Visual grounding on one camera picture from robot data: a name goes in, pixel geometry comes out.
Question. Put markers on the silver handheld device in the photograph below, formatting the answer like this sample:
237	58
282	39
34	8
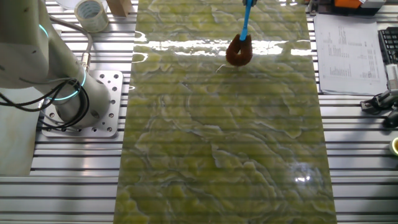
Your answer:
387	98

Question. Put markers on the white paper with table print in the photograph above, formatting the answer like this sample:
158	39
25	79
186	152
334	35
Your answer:
351	56

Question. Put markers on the wooden block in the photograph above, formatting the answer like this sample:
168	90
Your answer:
119	7

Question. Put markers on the black keyboard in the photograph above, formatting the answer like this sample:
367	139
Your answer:
390	43

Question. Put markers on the grey tape roll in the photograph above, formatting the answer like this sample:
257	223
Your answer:
93	23

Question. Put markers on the black tool base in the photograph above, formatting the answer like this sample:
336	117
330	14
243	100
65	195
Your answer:
323	9

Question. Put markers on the orange plastic block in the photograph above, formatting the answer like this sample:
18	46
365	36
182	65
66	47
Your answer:
348	3

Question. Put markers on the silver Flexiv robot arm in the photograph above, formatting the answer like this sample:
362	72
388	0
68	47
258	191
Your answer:
21	53

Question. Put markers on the black rounded device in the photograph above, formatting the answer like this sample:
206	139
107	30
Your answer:
391	119

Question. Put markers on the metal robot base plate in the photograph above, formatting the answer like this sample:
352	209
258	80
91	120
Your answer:
113	102

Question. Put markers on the green marble pattern mat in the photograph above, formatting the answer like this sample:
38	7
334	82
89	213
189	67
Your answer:
224	124

